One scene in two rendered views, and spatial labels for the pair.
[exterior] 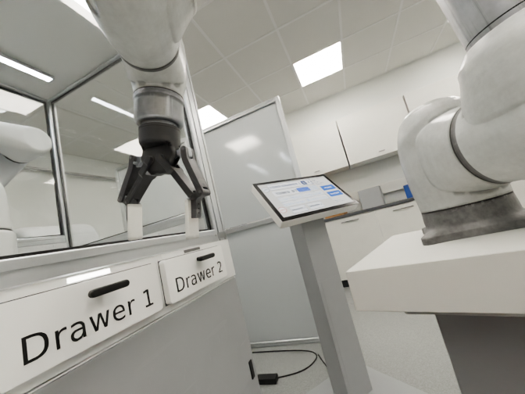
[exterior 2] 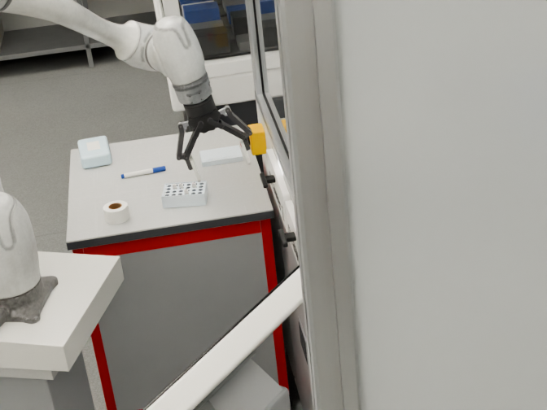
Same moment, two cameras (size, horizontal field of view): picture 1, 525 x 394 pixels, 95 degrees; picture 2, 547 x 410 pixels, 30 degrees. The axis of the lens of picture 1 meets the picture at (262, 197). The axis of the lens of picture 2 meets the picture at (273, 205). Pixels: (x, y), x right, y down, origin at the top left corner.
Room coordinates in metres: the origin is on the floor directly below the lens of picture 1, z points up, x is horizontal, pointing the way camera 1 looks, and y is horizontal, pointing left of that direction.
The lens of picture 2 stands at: (2.65, -0.68, 2.13)
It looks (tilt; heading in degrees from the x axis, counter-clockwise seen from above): 28 degrees down; 155
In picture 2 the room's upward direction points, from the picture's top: 6 degrees counter-clockwise
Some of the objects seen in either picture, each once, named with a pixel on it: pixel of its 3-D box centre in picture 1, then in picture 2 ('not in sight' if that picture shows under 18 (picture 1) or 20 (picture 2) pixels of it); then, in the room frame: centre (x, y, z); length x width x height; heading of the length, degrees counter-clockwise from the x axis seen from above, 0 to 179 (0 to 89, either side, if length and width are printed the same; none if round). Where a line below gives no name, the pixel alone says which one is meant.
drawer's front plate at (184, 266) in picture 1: (198, 269); (299, 246); (0.76, 0.25, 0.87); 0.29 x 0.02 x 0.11; 161
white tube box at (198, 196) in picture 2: not in sight; (185, 194); (0.16, 0.19, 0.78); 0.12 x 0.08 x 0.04; 61
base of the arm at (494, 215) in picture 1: (466, 215); (6, 295); (0.53, -0.41, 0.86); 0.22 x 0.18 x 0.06; 147
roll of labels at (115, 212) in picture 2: not in sight; (115, 211); (0.14, -0.02, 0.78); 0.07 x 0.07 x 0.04
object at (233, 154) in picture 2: not in sight; (220, 155); (-0.03, 0.39, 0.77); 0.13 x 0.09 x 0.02; 71
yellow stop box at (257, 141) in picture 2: not in sight; (255, 139); (0.14, 0.44, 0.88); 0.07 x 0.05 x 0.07; 161
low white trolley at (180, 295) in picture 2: not in sight; (181, 281); (-0.02, 0.19, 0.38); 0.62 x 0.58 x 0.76; 161
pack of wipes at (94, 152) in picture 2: not in sight; (94, 151); (-0.29, 0.07, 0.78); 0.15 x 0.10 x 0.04; 166
